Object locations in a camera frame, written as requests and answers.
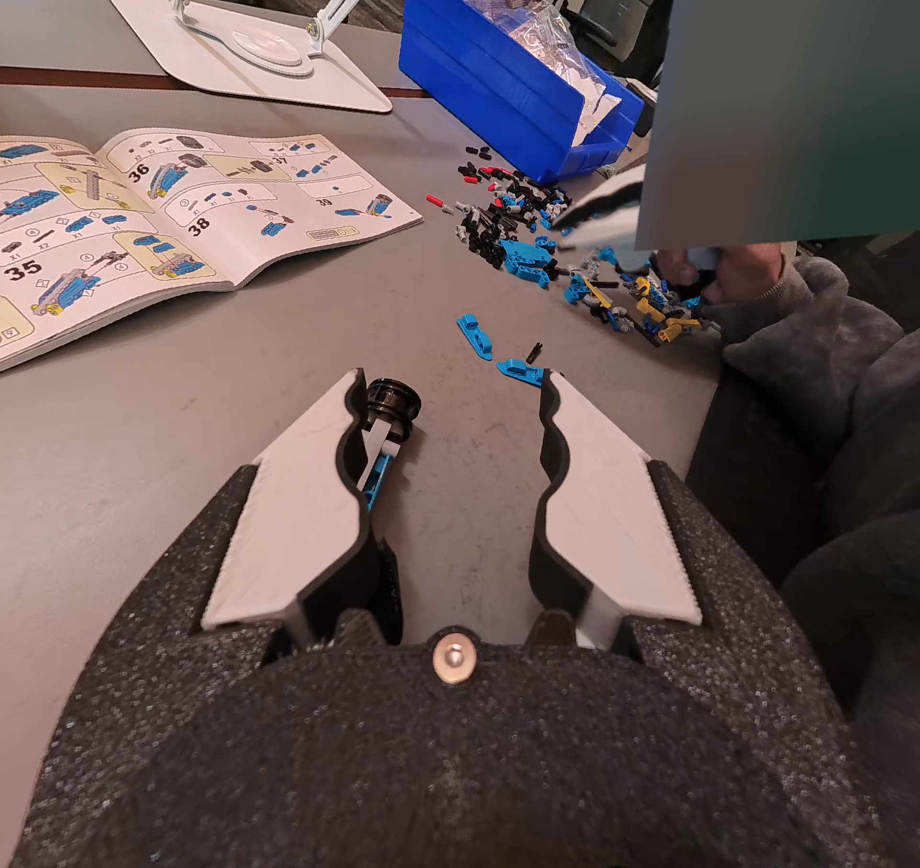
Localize black wheel blue beam assembly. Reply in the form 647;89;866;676
357;377;423;513

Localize person's dark grey jacket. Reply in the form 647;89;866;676
783;336;920;868

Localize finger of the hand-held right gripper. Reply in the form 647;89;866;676
553;167;645;231
561;207;651;274

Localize pile of small building pieces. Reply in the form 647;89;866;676
453;143;723;347

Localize person's right hand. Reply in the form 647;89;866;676
655;244;786;306

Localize white folding stand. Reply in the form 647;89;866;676
105;0;450;114

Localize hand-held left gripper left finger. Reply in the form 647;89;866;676
201;368;403;649

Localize blue plastic bin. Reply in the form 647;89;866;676
399;0;644;187

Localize person's right forearm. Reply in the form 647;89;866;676
722;250;920;452

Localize open instruction booklet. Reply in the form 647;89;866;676
0;127;425;373

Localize black office chair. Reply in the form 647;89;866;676
625;0;680;89

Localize clear plastic bags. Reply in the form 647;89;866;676
460;0;622;150

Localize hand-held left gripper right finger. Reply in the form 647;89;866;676
528;368;704;649

